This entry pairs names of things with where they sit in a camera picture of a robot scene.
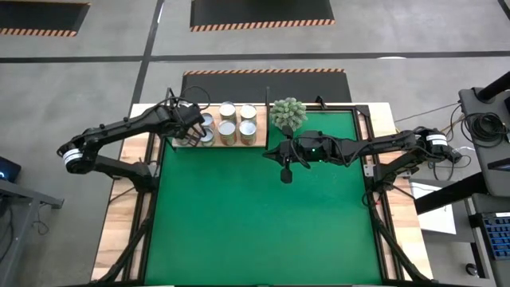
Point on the green table mat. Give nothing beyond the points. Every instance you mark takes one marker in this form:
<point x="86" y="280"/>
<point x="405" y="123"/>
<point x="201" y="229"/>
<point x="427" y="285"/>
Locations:
<point x="223" y="255"/>

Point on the silver-lidded tin can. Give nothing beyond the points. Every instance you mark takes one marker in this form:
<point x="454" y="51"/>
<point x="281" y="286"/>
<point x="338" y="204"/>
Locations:
<point x="248" y="112"/>
<point x="227" y="111"/>

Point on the grey metal desk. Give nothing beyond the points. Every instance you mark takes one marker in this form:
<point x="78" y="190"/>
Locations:
<point x="16" y="191"/>

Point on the black cart beam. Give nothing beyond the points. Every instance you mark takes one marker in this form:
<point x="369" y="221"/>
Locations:
<point x="450" y="193"/>

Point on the potted green succulent plant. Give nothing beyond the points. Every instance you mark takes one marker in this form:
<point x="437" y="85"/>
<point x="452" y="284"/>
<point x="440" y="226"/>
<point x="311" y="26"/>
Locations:
<point x="288" y="113"/>

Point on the small honey label can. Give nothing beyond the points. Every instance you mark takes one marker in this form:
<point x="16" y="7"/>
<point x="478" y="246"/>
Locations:
<point x="208" y="119"/>

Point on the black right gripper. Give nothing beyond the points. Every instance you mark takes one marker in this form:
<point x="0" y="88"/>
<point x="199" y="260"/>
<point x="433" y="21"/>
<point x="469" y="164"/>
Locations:
<point x="311" y="149"/>

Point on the orange pineapple label can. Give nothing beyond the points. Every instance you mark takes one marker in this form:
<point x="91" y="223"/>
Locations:
<point x="248" y="132"/>
<point x="227" y="132"/>

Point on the grey equipment cart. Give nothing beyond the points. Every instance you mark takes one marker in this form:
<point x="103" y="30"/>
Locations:
<point x="478" y="107"/>

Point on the wooden shelf with black frame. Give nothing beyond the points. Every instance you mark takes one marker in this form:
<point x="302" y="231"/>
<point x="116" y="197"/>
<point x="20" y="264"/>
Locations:
<point x="259" y="119"/>

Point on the silver metal bracket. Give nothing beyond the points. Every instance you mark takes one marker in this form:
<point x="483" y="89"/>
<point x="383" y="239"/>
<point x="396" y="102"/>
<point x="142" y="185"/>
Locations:
<point x="368" y="170"/>

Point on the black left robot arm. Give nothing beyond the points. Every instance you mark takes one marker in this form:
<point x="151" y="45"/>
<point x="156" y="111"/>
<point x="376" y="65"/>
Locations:
<point x="119" y="127"/>

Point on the dark device with blue light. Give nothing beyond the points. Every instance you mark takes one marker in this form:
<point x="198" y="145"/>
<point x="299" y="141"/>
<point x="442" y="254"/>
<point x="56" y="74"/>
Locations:
<point x="8" y="169"/>

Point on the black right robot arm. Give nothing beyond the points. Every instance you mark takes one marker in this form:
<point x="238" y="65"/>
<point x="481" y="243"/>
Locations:
<point x="378" y="145"/>

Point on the white paper sheet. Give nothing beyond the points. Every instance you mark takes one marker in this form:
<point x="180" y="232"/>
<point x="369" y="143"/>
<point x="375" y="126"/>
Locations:
<point x="438" y="219"/>

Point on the black cart pole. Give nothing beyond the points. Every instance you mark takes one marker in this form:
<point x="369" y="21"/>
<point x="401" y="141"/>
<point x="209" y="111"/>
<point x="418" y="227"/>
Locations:
<point x="494" y="85"/>

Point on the green sliced peaches can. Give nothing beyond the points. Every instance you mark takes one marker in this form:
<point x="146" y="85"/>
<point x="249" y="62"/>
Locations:
<point x="209" y="136"/>

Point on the black hazard-striped floor mat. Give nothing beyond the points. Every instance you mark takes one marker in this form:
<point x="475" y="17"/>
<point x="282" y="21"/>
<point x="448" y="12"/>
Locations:
<point x="40" y="16"/>
<point x="311" y="85"/>
<point x="259" y="12"/>

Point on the black aluminium table frame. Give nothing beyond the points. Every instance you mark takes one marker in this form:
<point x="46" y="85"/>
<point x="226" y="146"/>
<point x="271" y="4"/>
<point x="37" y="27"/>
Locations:
<point x="360" y="111"/>

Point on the backlit keyboard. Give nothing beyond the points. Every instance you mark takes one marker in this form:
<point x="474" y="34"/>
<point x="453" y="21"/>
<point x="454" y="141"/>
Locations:
<point x="498" y="235"/>

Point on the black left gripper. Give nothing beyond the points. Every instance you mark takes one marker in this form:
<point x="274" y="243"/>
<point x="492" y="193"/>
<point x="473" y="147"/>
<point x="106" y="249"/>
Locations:
<point x="187" y="117"/>

